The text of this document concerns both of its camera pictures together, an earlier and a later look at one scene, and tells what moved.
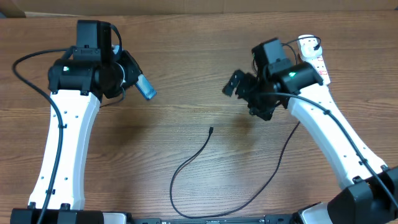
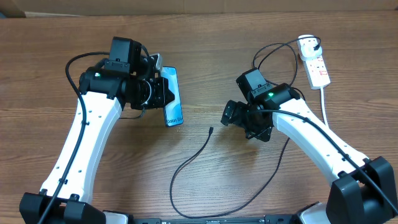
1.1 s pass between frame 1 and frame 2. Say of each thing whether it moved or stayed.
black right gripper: moved
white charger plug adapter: stayed
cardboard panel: stayed
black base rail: stayed
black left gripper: moved
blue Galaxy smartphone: moved
